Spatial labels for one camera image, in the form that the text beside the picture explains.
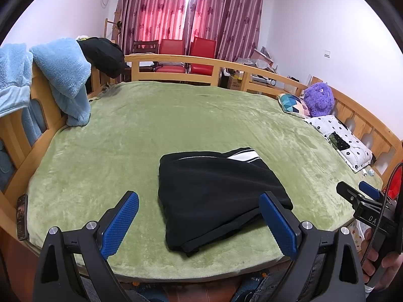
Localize light blue fleece blanket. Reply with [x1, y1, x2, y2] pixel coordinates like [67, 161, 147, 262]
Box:
[0, 38, 92, 196]

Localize cardboard box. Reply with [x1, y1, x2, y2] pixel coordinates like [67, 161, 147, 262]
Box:
[226, 75, 245, 91]

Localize black garment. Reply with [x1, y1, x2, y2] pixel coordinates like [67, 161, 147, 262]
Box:
[76, 37, 126, 79]

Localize black remote control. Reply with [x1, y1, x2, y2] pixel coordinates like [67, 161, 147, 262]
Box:
[16, 194, 29, 241]

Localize white appliance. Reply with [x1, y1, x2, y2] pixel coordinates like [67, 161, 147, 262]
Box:
[250, 76, 277, 86]

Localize person's jeans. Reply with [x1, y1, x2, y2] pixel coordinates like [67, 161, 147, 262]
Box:
[231, 253, 328, 302]

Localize red chair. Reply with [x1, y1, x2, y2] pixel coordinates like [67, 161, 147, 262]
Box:
[156, 39, 186, 76]
[188, 36, 218, 77]

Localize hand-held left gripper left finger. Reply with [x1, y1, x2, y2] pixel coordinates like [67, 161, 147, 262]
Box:
[32, 190, 140, 302]

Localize red cloth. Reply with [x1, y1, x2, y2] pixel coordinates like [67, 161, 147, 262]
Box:
[385, 167, 403, 200]

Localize pile of packaging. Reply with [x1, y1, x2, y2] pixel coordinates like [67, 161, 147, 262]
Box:
[234, 48, 278, 71]

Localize star printed cloth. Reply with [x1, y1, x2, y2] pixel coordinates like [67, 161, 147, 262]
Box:
[346, 218, 369, 252]

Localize wooden coat rack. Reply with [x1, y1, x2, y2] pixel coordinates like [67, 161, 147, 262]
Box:
[105, 18, 123, 45]

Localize dark wooden chair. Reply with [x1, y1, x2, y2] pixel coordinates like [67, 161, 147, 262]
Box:
[131, 40, 159, 71]

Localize white flower print pillow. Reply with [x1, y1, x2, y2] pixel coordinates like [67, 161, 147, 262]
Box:
[304, 115, 374, 173]

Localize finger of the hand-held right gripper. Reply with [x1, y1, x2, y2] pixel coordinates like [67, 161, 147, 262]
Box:
[336, 181, 367, 210]
[359, 181, 384, 201]

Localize person's right hand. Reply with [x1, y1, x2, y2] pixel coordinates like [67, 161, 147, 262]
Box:
[360, 242, 403, 292]

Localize geometric patterned pillow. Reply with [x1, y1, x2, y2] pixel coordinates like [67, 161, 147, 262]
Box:
[277, 93, 311, 119]

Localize green plush bed blanket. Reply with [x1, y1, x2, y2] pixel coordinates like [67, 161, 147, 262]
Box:
[27, 80, 385, 282]

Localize wooden bed frame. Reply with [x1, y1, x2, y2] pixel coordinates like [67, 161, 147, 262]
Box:
[0, 49, 403, 277]

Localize dark green cloth item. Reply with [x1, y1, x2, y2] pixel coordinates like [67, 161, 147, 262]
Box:
[328, 133, 351, 150]

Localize pink floral curtain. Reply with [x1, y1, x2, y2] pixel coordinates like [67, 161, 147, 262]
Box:
[183, 0, 265, 63]
[117, 0, 193, 55]

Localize purple plush toy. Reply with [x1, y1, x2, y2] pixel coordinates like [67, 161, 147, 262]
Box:
[303, 82, 335, 118]

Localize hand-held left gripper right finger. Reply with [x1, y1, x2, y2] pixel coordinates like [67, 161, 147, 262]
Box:
[259, 191, 367, 302]

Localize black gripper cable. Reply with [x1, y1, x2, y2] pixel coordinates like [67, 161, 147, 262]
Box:
[360, 162, 403, 269]

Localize black pants with white stripe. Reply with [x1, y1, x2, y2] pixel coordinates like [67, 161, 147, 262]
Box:
[157, 147, 294, 257]

